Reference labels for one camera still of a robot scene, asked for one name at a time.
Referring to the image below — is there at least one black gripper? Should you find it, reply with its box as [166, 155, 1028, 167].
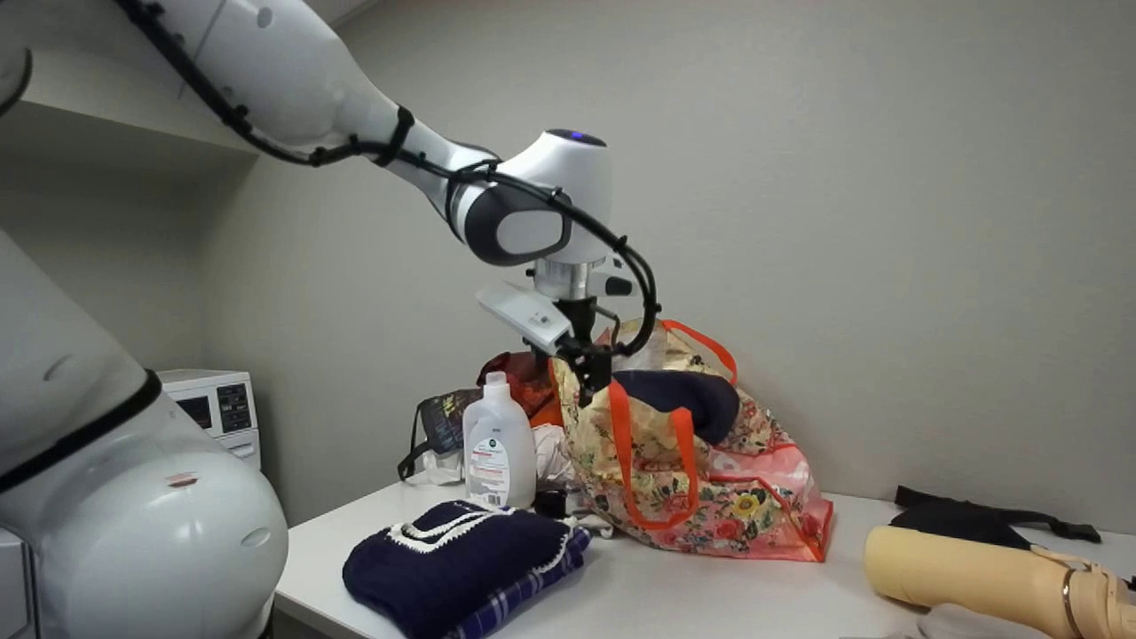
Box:
[549, 294, 619, 401]

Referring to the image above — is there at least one dark navy garment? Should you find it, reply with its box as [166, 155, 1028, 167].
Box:
[615, 369, 747, 452]

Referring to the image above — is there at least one blue plaid shirt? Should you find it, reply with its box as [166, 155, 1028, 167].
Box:
[440, 526, 595, 639]

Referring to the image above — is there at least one navy sweater with white trim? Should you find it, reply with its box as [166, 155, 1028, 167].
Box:
[341, 498, 575, 639]

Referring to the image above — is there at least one red paper bag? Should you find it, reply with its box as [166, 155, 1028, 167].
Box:
[475, 347, 566, 431]

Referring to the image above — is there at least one black tote bag colourful text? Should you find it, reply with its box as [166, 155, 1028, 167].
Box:
[393, 386, 482, 483]

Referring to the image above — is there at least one white crumpled cloth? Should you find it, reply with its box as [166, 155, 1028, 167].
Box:
[528, 423, 586, 490]

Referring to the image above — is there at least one white detergent jug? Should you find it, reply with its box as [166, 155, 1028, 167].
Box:
[458, 369, 544, 514]

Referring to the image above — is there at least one black cloth strip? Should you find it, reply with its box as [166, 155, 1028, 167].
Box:
[889, 483, 1108, 550]

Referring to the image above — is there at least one beige rolled cylinder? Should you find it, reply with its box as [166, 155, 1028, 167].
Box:
[861, 523, 1136, 639]

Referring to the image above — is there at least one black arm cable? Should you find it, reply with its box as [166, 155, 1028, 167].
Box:
[116, 0, 664, 363]

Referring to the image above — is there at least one floral bag with orange handles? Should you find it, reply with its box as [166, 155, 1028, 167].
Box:
[547, 317, 838, 566]

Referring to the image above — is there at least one gold bracelet ring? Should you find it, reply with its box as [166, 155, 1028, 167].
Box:
[1059, 566, 1085, 639]

